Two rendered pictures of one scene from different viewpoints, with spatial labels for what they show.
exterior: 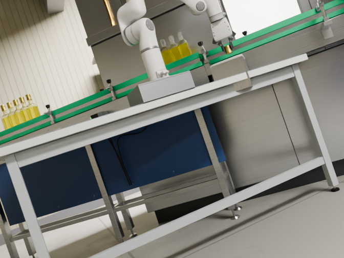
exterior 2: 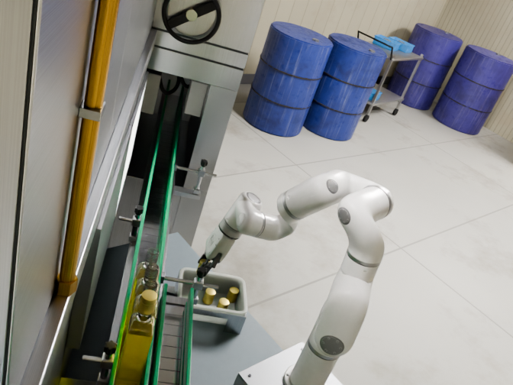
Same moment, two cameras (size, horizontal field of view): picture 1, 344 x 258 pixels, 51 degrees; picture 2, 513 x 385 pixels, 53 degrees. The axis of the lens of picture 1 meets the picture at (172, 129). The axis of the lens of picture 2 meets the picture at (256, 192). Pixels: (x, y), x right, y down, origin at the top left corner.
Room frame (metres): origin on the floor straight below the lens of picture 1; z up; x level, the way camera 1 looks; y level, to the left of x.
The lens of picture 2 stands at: (2.53, 0.71, 1.95)
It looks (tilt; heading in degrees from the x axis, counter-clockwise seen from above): 29 degrees down; 239
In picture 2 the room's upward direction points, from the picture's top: 20 degrees clockwise
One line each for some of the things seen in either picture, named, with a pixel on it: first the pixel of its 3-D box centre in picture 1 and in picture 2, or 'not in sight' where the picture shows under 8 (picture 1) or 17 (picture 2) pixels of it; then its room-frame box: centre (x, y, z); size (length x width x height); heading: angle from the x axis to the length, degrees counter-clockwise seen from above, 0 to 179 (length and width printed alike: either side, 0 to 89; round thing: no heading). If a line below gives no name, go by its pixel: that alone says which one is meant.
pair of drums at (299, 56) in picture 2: not in sight; (314, 83); (-0.27, -3.57, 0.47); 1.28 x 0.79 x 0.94; 18
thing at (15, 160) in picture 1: (193, 175); not in sight; (1.72, -0.02, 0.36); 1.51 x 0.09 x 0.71; 109
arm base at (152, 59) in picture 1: (156, 65); (317, 363); (1.72, -0.03, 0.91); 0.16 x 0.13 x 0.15; 29
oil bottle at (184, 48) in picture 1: (187, 56); (141, 296); (2.18, -0.23, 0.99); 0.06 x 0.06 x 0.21; 73
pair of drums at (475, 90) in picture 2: not in sight; (447, 77); (-2.95, -4.59, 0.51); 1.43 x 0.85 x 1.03; 109
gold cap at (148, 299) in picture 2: not in sight; (147, 302); (2.23, -0.07, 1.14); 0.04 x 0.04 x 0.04
